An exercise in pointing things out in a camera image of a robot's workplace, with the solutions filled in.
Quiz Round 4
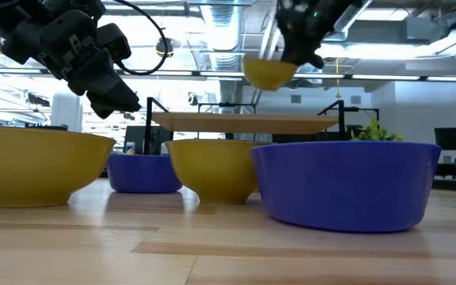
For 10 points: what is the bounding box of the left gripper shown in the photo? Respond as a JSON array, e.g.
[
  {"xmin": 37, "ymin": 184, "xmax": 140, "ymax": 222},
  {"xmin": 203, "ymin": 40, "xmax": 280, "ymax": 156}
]
[{"xmin": 39, "ymin": 9, "xmax": 143, "ymax": 120}]

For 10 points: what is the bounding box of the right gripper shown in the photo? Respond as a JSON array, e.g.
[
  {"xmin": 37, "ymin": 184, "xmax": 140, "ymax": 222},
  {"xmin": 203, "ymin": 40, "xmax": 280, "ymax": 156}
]
[{"xmin": 275, "ymin": 0, "xmax": 354, "ymax": 70}]

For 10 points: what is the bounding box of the yellow mini bowl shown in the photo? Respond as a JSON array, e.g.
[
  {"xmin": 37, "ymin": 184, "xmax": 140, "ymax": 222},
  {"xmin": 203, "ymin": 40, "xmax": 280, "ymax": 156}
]
[
  {"xmin": 242, "ymin": 55, "xmax": 299, "ymax": 92},
  {"xmin": 165, "ymin": 139, "xmax": 272, "ymax": 206},
  {"xmin": 0, "ymin": 125, "xmax": 117, "ymax": 209}
]

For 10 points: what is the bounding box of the purple mini bowl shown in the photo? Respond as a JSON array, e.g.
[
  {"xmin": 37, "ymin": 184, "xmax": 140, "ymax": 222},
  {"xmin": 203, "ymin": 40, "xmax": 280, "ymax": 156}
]
[
  {"xmin": 250, "ymin": 141, "xmax": 443, "ymax": 234},
  {"xmin": 107, "ymin": 154, "xmax": 184, "ymax": 194}
]

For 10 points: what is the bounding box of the green leafy plant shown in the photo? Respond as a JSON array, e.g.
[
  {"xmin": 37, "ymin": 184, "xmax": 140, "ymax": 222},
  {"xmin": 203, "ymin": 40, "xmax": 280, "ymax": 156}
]
[{"xmin": 350, "ymin": 116, "xmax": 404, "ymax": 143}]

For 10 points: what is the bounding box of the black computer monitor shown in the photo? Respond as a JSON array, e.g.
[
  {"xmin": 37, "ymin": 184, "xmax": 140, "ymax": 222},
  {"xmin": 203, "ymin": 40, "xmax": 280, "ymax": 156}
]
[{"xmin": 434, "ymin": 127, "xmax": 456, "ymax": 151}]

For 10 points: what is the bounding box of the yellow hanging ceiling cord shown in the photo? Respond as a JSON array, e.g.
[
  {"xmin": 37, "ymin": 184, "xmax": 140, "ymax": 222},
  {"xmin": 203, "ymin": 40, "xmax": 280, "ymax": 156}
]
[{"xmin": 334, "ymin": 58, "xmax": 342, "ymax": 99}]

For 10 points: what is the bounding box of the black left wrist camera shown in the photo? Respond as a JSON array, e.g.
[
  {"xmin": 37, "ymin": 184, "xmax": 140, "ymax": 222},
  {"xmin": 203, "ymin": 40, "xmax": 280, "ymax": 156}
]
[{"xmin": 96, "ymin": 22, "xmax": 132, "ymax": 63}]

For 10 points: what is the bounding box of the large silver ceiling duct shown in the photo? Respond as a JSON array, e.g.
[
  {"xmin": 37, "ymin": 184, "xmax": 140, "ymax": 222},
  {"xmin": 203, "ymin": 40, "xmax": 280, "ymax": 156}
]
[{"xmin": 325, "ymin": 0, "xmax": 367, "ymax": 43}]

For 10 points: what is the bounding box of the silver corrugated ceiling duct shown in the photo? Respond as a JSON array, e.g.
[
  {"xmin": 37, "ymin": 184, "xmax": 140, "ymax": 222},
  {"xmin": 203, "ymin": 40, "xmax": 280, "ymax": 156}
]
[{"xmin": 200, "ymin": 0, "xmax": 245, "ymax": 105}]

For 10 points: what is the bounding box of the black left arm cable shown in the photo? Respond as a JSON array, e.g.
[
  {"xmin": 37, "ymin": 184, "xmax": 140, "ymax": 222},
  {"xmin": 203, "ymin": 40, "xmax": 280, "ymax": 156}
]
[{"xmin": 111, "ymin": 0, "xmax": 170, "ymax": 76}]

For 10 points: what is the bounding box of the wooden shelf with black frame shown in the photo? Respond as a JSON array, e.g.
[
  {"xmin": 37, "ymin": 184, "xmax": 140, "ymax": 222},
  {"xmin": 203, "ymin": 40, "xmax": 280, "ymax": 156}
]
[{"xmin": 143, "ymin": 97, "xmax": 380, "ymax": 156}]

